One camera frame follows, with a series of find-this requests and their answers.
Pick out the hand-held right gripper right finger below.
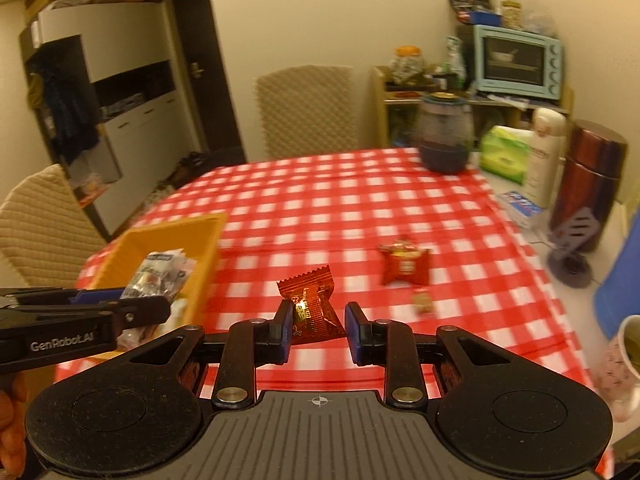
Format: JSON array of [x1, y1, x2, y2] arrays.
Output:
[[345, 302, 526, 411]]

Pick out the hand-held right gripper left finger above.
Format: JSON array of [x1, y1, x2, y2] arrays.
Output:
[[115, 301, 296, 411]]

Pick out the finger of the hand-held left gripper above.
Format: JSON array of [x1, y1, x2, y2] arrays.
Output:
[[0, 286, 127, 308], [75, 295, 172, 333]]

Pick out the clear grey snack packet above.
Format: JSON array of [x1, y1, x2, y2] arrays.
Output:
[[122, 250, 196, 301]]

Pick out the dark red foil snack packet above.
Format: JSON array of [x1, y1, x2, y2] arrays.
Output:
[[276, 265, 347, 346]]

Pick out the small yellow-green candy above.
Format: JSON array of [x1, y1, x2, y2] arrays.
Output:
[[412, 290, 435, 317]]

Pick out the large red snack packet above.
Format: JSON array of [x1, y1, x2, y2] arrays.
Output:
[[377, 236, 432, 287]]

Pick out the orange plastic tray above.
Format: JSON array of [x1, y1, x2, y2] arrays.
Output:
[[85, 213, 228, 361]]

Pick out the person's left hand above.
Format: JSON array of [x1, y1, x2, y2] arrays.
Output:
[[0, 374, 28, 478]]

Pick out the beige quilted chair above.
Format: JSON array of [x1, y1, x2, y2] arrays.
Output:
[[254, 65, 358, 161], [0, 164, 108, 291]]

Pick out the red white checked tablecloth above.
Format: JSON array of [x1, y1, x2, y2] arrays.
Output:
[[54, 147, 617, 480]]

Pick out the row of shoes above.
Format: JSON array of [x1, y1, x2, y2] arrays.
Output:
[[150, 152, 211, 201]]

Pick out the dark hanging coat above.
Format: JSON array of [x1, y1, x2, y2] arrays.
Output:
[[27, 42, 101, 161]]

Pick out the blue white flat box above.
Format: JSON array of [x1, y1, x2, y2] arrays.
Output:
[[500, 190, 546, 231]]

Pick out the dark glass jar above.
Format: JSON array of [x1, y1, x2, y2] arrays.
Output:
[[417, 92, 475, 176]]

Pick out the wooden shelf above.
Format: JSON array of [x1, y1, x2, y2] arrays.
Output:
[[370, 65, 573, 148]]

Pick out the green tissue pack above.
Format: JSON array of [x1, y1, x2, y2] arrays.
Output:
[[479, 126, 536, 185]]

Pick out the grey phone stand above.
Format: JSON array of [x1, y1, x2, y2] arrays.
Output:
[[547, 210, 601, 288]]

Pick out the white lotion bottle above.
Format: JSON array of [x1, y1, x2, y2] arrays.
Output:
[[522, 107, 568, 211]]

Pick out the dark door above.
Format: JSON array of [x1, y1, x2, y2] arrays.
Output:
[[167, 0, 248, 166]]

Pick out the white cabinet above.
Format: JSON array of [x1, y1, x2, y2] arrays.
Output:
[[20, 2, 181, 241]]

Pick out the white patterned mug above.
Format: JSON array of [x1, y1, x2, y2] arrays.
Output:
[[592, 315, 640, 423]]

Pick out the blue thermos jug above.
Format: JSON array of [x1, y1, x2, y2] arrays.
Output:
[[594, 242, 640, 341]]

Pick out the plastic jar orange lid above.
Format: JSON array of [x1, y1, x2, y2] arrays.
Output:
[[390, 46, 426, 86]]

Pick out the brown metal food jar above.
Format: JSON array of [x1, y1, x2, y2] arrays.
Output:
[[549, 120, 628, 253]]

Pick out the green white bag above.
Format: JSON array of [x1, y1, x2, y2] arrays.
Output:
[[445, 36, 468, 91]]

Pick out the light blue toaster oven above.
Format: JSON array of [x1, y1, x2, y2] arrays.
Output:
[[472, 25, 563, 100]]

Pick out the bag of nuts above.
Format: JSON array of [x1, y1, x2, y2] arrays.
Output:
[[495, 0, 523, 30]]

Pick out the clear plastic bag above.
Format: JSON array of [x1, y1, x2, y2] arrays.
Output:
[[522, 2, 556, 36]]

